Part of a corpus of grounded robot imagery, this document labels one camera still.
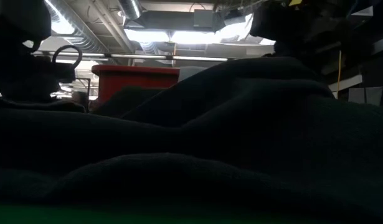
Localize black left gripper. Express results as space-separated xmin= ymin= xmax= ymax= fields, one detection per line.
xmin=0 ymin=49 xmax=77 ymax=102

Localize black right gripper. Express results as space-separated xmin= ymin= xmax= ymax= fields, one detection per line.
xmin=249 ymin=0 xmax=351 ymax=58

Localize dark blue denim jeans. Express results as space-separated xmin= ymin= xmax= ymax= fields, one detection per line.
xmin=0 ymin=57 xmax=383 ymax=218

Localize red plastic laundry bin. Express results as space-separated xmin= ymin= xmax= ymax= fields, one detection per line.
xmin=91 ymin=64 xmax=181 ymax=105

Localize person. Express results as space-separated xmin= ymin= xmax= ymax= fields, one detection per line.
xmin=71 ymin=90 xmax=90 ymax=112

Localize grey ceiling ventilation unit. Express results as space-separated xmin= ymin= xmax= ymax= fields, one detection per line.
xmin=124 ymin=9 xmax=226 ymax=32

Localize green table mat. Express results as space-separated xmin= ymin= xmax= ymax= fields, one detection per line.
xmin=0 ymin=203 xmax=304 ymax=224

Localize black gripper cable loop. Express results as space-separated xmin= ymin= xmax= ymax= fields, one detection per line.
xmin=52 ymin=45 xmax=83 ymax=68

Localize yellow hanging cable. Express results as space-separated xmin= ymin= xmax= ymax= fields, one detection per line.
xmin=336 ymin=49 xmax=342 ymax=100

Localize silver ceiling duct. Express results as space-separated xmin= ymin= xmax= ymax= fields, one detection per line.
xmin=118 ymin=0 xmax=143 ymax=20

